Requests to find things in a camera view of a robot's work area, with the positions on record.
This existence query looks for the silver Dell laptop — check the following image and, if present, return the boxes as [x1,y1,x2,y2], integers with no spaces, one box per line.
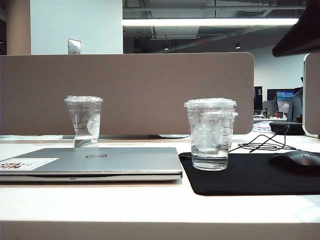
[0,146,183,184]

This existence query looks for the black standing banner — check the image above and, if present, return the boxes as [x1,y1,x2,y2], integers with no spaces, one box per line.
[253,86,264,111]

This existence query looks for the thin black mouse cable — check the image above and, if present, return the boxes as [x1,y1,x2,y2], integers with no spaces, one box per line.
[178,124,297,159]

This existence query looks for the metal wall plate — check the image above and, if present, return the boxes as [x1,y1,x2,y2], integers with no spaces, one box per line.
[67,38,82,55]

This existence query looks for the grey flat stand base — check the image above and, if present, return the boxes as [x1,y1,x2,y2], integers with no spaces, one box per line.
[158,133,190,139]

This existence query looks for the short clear plastic cup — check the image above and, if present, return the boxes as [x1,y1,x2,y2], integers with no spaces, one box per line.
[226,111,240,151]

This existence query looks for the clear plastic cup siren logo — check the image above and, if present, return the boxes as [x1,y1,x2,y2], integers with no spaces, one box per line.
[183,97,238,172]

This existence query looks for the narrow brown desk divider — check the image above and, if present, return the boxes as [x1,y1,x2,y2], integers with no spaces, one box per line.
[302,51,320,140]

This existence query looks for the black mouse pad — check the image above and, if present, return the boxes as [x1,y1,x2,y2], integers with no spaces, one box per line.
[178,151,320,197]

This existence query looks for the black computer mouse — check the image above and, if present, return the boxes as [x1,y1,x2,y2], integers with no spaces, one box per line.
[267,150,320,167]

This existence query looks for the wide brown desk divider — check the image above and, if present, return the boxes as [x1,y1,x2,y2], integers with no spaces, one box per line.
[0,51,255,136]

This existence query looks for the person in grey jacket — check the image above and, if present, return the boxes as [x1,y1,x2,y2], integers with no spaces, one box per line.
[286,77,305,123]

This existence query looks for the black round pouch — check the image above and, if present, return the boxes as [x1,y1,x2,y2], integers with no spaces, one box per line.
[269,121,304,136]

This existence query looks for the blue plastic bag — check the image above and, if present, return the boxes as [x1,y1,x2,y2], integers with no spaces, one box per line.
[252,122,273,133]

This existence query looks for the background computer monitor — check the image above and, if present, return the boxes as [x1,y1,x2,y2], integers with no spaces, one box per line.
[276,90,296,113]

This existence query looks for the tall clear plastic cup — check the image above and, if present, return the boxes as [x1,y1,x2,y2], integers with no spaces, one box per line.
[64,95,104,148]

